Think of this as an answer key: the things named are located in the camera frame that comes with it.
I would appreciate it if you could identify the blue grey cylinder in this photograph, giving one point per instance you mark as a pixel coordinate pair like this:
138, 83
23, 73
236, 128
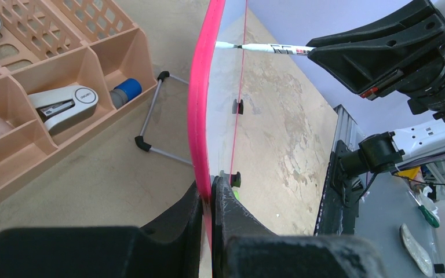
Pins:
125, 92

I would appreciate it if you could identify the green whiteboard marker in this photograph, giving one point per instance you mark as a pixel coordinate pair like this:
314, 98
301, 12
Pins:
268, 48

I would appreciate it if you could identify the green marker cap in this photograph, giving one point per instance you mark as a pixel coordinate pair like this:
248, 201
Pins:
236, 194

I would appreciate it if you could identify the grey wire whiteboard stand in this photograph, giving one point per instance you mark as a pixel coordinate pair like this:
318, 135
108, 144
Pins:
163, 131

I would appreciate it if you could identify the orange plastic file organizer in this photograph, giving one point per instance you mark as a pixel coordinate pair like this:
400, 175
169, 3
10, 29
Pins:
46, 45

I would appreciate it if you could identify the pink-framed whiteboard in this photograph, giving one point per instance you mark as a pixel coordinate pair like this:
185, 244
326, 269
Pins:
215, 81

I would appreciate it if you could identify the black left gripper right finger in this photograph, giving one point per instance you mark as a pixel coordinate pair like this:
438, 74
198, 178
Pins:
243, 247

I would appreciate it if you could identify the white grey stapler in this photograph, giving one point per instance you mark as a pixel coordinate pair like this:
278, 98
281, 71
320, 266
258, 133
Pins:
64, 107

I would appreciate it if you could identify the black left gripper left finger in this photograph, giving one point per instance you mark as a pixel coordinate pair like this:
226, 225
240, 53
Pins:
167, 246

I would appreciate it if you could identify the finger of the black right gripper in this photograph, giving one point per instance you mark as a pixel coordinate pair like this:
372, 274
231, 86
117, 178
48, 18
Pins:
372, 58

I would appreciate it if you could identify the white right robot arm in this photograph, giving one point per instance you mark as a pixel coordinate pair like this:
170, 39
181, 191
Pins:
399, 148

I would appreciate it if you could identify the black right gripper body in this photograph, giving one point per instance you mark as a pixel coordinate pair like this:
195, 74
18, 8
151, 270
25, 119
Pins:
424, 85

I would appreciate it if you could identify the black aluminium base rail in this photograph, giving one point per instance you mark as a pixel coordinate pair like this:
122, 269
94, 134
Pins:
339, 208

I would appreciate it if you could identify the green handled screwdriver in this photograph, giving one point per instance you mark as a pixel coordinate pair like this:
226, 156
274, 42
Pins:
427, 214

